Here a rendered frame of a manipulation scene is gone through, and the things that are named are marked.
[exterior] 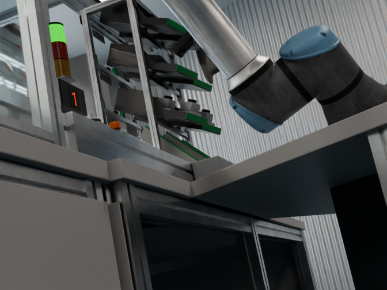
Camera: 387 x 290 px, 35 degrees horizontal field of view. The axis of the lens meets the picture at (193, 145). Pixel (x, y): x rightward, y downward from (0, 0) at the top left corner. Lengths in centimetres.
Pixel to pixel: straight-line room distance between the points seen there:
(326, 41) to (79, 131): 59
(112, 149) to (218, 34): 40
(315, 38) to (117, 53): 93
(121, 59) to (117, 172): 122
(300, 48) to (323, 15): 324
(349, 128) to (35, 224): 47
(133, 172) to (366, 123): 34
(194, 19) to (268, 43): 350
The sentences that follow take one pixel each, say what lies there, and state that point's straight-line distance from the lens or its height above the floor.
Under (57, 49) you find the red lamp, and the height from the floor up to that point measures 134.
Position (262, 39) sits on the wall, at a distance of 485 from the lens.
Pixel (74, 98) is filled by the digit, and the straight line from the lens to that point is 160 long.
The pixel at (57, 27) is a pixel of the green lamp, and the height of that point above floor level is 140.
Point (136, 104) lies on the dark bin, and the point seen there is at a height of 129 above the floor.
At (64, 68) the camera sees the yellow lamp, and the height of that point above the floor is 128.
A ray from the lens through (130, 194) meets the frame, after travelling 90.
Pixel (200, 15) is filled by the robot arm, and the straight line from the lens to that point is 132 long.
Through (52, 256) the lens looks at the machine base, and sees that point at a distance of 70.
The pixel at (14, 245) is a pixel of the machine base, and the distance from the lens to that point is 65.
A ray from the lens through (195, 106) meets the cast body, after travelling 196.
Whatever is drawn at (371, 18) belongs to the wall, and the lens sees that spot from 433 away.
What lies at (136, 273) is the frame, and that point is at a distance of 86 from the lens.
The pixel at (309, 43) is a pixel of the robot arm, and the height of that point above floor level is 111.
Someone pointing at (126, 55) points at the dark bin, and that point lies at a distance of 206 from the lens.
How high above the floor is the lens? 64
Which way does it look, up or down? 14 degrees up
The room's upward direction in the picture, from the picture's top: 11 degrees counter-clockwise
